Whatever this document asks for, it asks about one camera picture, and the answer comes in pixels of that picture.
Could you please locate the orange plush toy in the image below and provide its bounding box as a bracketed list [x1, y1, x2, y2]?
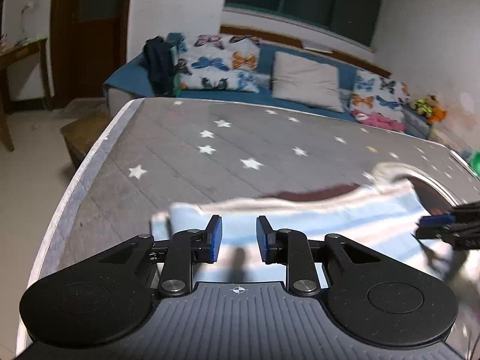
[427, 105, 448, 125]

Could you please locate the blue white striped garment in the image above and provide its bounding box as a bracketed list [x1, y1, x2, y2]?
[150, 162, 480, 308]

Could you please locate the pink cloth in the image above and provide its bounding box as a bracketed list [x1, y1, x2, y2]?
[354, 110, 406, 133]

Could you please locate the wooden bench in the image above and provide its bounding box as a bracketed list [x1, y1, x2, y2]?
[60, 114, 115, 169]

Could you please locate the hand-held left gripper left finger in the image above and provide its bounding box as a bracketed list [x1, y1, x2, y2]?
[95, 215, 223, 297]

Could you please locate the wooden sofa back rail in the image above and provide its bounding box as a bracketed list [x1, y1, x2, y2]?
[220, 25, 392, 79]

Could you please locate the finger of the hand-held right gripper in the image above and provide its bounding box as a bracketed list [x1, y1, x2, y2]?
[420, 202, 480, 228]
[415, 225, 480, 250]

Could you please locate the brown teddy bear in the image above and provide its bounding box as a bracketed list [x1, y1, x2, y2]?
[414, 95, 437, 117]

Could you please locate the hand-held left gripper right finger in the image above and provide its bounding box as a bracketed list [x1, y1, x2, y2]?
[256, 215, 379, 296]

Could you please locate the wooden side table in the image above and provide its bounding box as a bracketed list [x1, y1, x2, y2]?
[0, 37, 51, 152]

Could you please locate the dark clothes pile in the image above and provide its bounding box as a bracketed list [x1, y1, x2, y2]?
[143, 37, 180, 96]

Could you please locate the brown wooden door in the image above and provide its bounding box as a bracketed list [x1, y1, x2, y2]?
[50, 0, 135, 109]

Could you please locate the butterfly print cushion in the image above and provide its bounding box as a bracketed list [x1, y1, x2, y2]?
[349, 69, 411, 133]
[173, 33, 271, 94]

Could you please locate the beige pillow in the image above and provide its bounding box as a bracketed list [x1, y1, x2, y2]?
[271, 51, 346, 113]

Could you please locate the grey star-print tablecloth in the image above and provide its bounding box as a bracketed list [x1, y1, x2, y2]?
[17, 97, 480, 360]

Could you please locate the blue sofa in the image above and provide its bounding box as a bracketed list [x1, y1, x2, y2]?
[103, 32, 432, 139]

